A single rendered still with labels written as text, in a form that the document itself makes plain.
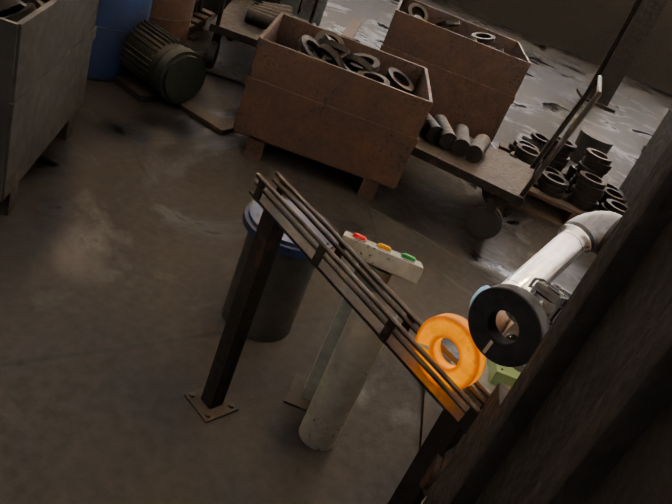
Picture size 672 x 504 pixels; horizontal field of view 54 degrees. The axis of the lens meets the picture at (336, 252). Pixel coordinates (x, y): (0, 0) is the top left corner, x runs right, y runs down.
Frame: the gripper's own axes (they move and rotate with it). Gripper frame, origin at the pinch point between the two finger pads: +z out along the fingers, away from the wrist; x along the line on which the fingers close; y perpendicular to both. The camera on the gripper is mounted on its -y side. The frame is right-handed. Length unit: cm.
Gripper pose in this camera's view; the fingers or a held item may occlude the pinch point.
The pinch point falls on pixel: (511, 317)
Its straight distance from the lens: 128.2
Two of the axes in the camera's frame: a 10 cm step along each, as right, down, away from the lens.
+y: 5.0, -8.2, -2.8
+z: -5.8, -0.7, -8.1
